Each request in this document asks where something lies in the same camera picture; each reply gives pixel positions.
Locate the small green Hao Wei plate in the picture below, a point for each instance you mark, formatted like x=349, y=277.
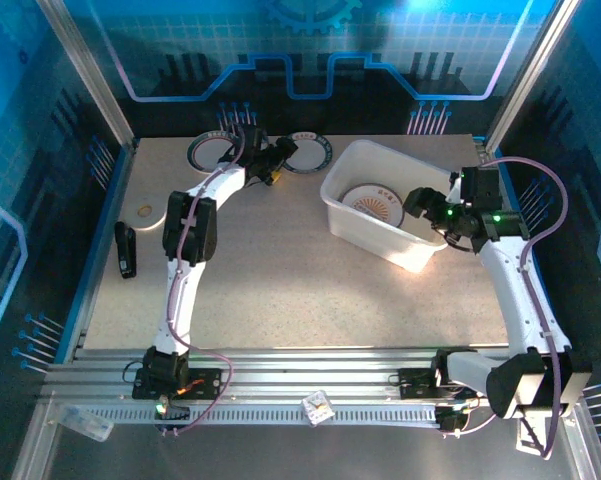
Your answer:
x=310, y=157

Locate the white printed card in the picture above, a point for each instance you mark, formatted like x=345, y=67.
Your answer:
x=525, y=442

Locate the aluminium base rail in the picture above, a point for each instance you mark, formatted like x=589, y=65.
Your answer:
x=305, y=370

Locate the clear plastic bag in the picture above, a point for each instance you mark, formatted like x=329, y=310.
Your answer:
x=87, y=425

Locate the black oblong handheld device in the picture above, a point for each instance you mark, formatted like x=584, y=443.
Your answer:
x=125, y=250

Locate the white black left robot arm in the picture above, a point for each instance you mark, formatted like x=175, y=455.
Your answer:
x=177, y=310

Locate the small white connector box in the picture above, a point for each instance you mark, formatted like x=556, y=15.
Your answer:
x=318, y=406

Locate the white translucent plastic bin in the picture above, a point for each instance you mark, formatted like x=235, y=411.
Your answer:
x=370, y=235

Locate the blue table edge trim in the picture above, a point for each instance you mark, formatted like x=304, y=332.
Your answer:
x=510, y=192
x=94, y=255

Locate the orange sunburst white plate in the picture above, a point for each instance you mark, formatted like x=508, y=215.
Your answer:
x=375, y=205

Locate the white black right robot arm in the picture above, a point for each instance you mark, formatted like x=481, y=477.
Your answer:
x=520, y=300

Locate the aluminium frame post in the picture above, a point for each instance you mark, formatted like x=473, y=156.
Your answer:
x=529, y=75
x=87, y=75

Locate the small black controller board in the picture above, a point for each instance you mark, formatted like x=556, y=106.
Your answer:
x=450, y=420
x=172, y=412

